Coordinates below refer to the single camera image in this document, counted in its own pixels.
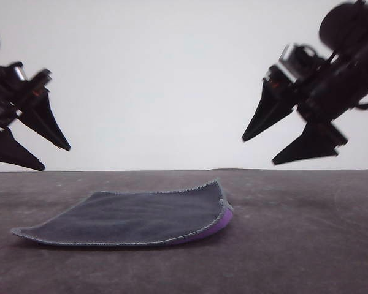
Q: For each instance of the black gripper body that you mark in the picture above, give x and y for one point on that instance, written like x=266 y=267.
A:
x=6 y=98
x=334 y=88

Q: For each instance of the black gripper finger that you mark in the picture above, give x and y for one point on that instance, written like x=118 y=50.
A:
x=312 y=145
x=12 y=153
x=46 y=125
x=273 y=113

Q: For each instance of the purple towel with grey hem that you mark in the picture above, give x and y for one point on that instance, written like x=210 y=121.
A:
x=125 y=217

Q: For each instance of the grey table cloth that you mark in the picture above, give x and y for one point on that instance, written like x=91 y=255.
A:
x=263 y=245

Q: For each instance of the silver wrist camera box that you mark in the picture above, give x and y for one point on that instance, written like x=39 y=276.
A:
x=19 y=73
x=296 y=61

